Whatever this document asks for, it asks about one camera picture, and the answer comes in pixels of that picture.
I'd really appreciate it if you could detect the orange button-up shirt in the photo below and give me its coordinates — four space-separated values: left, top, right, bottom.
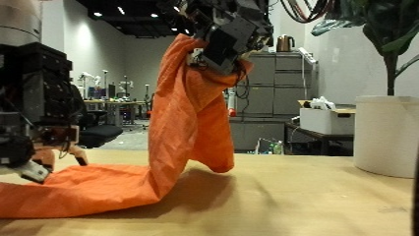
0 32 254 219

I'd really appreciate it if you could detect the copper kettle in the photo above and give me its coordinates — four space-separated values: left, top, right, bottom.
276 33 295 53

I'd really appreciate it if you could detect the white power strip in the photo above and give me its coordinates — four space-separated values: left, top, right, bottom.
297 46 318 65

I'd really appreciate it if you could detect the wooden office desk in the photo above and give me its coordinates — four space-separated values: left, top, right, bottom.
83 99 152 127

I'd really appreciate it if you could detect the grey metal cabinet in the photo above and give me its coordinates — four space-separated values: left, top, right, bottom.
226 51 319 118

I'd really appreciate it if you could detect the white crumpled bag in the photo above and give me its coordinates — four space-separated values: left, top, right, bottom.
307 95 337 111

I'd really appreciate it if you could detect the grey low counter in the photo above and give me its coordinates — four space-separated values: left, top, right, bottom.
228 116 290 153

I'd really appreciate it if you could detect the white cardboard box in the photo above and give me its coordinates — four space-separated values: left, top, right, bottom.
298 99 357 136

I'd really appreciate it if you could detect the green bottles pack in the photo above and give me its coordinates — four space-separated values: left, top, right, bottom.
254 137 286 155

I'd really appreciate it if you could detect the dark side table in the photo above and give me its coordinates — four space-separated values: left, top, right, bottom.
284 121 354 155

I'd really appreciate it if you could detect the green leafy plant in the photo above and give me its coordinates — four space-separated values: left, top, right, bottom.
310 0 419 96

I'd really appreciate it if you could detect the white round planter pot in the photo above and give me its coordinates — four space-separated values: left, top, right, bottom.
353 94 419 180

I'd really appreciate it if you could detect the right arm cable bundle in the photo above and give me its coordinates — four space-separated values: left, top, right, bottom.
280 0 339 25

